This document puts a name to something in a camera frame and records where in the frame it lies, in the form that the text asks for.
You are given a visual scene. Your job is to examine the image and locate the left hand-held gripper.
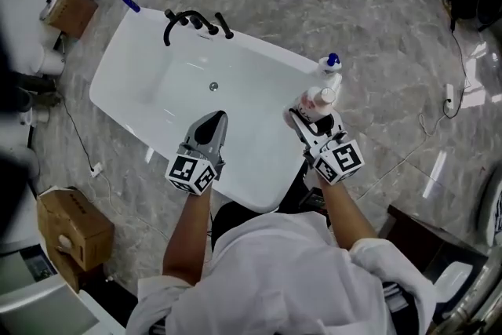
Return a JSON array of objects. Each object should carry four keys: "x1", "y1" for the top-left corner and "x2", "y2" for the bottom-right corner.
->
[{"x1": 165, "y1": 110, "x2": 229, "y2": 195}]

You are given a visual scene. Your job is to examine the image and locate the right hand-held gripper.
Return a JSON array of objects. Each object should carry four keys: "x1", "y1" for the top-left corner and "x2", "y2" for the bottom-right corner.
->
[{"x1": 288, "y1": 107, "x2": 366, "y2": 185}]

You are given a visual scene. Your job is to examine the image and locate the pink white bottle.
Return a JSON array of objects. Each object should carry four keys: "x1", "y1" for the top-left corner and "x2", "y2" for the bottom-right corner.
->
[{"x1": 282, "y1": 86, "x2": 337, "y2": 129}]

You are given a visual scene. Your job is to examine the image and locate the white bathtub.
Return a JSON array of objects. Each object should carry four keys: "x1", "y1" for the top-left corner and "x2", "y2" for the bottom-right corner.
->
[{"x1": 89, "y1": 6, "x2": 343, "y2": 213}]

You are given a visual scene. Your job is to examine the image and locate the person's right forearm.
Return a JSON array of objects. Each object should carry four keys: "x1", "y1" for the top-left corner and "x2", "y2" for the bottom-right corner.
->
[{"x1": 319, "y1": 176, "x2": 380, "y2": 250}]

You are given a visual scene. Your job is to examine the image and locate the person's left forearm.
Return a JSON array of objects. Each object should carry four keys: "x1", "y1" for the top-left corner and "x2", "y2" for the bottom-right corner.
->
[{"x1": 162, "y1": 184, "x2": 215, "y2": 286}]

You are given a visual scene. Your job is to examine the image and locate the white pump bottle blue cap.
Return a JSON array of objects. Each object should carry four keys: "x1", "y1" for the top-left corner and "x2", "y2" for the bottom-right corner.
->
[{"x1": 315, "y1": 53, "x2": 343, "y2": 91}]

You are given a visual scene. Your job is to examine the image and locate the person's black trousers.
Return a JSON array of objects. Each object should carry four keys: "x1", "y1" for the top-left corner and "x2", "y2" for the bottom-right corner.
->
[{"x1": 211, "y1": 160, "x2": 334, "y2": 252}]

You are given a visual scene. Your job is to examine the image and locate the black hand shower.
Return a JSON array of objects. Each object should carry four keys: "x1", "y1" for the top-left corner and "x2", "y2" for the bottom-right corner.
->
[{"x1": 214, "y1": 12, "x2": 235, "y2": 40}]

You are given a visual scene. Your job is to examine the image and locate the black faucet spout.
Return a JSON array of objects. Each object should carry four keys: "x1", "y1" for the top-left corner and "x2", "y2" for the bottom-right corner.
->
[{"x1": 162, "y1": 9, "x2": 220, "y2": 48}]

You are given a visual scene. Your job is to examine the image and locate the large cardboard box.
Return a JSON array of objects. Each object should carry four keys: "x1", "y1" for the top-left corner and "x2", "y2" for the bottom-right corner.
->
[{"x1": 37, "y1": 188, "x2": 115, "y2": 272}]

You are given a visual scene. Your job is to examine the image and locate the person's white shirt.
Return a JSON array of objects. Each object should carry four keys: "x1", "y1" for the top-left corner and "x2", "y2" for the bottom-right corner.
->
[{"x1": 125, "y1": 209, "x2": 438, "y2": 335}]

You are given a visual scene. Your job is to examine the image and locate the white cylindrical bin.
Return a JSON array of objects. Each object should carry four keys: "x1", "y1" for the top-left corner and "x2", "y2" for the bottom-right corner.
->
[{"x1": 30, "y1": 46, "x2": 66, "y2": 76}]

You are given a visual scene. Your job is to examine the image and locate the cardboard box with white item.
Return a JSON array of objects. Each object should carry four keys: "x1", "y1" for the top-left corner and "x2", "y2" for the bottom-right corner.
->
[{"x1": 41, "y1": 0, "x2": 99, "y2": 39}]

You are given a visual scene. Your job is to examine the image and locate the white striped bag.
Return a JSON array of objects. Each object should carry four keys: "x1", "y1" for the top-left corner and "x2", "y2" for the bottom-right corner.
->
[{"x1": 476, "y1": 168, "x2": 502, "y2": 248}]

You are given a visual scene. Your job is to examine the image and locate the white cable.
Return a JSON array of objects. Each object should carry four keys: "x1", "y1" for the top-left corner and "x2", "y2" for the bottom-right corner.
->
[{"x1": 344, "y1": 111, "x2": 448, "y2": 193}]

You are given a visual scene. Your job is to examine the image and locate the black cable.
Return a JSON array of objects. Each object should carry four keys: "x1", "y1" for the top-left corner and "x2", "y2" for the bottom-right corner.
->
[
  {"x1": 58, "y1": 89, "x2": 95, "y2": 169},
  {"x1": 442, "y1": 27, "x2": 471, "y2": 118}
]

